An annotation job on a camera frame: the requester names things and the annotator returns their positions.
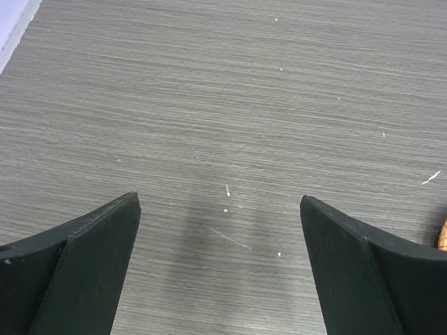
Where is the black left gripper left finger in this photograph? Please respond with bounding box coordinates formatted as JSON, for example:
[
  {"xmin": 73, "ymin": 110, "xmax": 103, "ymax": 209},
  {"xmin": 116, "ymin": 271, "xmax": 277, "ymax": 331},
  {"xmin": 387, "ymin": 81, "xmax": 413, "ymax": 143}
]
[{"xmin": 1, "ymin": 192, "xmax": 140, "ymax": 335}]

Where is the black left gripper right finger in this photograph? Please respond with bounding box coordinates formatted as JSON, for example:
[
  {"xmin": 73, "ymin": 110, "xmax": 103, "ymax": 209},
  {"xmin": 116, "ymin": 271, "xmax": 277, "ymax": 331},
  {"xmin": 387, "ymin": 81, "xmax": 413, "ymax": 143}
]
[{"xmin": 300, "ymin": 195, "xmax": 446, "ymax": 334}]

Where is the woven rattan coaster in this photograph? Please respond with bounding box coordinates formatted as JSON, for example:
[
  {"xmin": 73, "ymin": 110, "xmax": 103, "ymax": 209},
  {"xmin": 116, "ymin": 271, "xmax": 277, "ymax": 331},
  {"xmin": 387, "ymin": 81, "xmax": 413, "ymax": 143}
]
[{"xmin": 433, "ymin": 219, "xmax": 447, "ymax": 251}]

